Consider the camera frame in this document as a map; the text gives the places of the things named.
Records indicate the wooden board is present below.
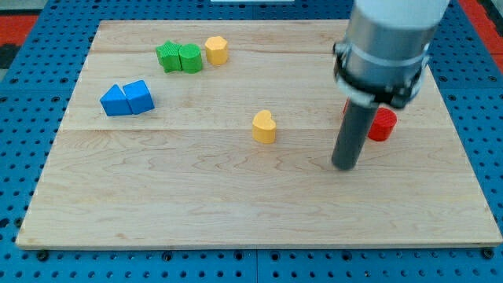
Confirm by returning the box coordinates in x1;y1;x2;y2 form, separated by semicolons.
17;20;502;250

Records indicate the red block behind rod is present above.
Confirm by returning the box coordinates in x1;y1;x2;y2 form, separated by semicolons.
342;98;350;115

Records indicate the green star block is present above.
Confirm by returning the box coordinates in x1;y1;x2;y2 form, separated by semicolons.
156;41;182;73

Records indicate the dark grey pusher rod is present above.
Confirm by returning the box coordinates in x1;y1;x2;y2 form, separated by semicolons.
332;101;377;171

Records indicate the blue cube block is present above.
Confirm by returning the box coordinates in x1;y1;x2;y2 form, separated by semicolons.
123;80;155;115

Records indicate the yellow heart block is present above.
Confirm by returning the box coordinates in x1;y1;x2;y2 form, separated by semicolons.
252;109;277;144

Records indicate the red cylinder block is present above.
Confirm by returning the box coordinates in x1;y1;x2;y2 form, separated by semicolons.
367;108;398;142

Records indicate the blue triangle block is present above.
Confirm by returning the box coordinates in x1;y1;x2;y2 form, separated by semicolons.
99;84;132;116

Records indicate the yellow hexagon block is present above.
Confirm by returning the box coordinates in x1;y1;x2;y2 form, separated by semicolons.
204;36;229;65

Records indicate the green cylinder block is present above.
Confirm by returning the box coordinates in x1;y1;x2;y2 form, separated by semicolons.
178;43;203;74

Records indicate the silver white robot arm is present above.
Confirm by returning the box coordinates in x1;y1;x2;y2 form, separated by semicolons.
333;0;450;108

